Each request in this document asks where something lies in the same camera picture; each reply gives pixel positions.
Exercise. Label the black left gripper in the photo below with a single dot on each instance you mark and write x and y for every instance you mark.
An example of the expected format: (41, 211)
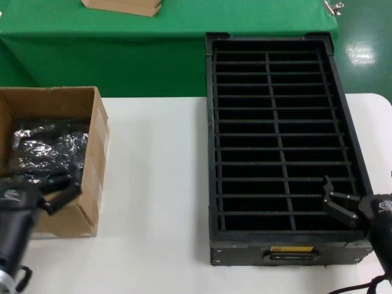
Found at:
(15, 220)

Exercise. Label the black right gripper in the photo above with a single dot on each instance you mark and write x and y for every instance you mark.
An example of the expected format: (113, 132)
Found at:
(379, 220)

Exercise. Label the translucent antistatic bag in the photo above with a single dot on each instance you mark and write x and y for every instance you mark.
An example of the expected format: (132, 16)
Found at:
(49, 147)

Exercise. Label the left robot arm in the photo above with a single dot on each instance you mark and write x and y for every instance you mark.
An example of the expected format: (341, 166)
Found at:
(5, 278)

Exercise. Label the open brown cardboard box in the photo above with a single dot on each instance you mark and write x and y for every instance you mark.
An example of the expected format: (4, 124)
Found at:
(92, 190)

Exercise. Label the yellow container label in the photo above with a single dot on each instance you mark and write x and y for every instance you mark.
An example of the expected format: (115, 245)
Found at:
(291, 249)

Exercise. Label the black slotted container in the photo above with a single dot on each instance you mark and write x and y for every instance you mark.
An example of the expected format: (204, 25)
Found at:
(275, 235)

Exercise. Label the green tablecloth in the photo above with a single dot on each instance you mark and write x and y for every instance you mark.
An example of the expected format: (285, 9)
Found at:
(122, 55)

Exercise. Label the wooden block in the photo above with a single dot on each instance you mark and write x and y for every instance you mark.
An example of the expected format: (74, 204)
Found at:
(122, 7)

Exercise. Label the metal binder clip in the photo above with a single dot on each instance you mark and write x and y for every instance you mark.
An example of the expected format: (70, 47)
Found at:
(330, 7)

